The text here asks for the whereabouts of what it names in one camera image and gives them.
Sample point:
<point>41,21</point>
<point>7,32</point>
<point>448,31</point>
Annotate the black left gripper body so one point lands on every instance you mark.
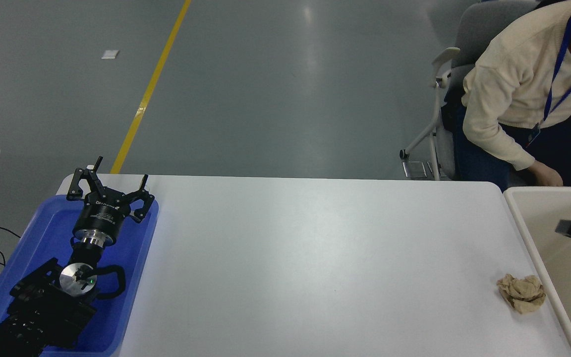
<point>102,213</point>

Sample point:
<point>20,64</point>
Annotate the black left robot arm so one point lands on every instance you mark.
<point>42,307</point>

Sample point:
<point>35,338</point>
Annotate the person's right forearm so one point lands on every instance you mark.
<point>488,124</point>

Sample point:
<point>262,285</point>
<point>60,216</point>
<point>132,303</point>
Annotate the person's right hand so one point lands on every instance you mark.
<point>545,174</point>

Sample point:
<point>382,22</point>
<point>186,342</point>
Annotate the large pale bin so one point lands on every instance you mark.
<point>563,267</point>

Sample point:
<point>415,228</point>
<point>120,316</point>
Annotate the blue plastic tray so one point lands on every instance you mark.
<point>47,233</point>

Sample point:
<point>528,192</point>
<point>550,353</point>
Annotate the crumpled tan paper ball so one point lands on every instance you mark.
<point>521,295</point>

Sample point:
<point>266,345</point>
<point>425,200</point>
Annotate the white paper scrap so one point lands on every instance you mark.
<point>110,54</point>

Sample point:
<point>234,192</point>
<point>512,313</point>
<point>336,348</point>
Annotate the person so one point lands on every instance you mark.
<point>508,74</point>

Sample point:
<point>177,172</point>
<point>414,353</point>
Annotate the grey office chair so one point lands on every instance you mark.
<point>479,29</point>

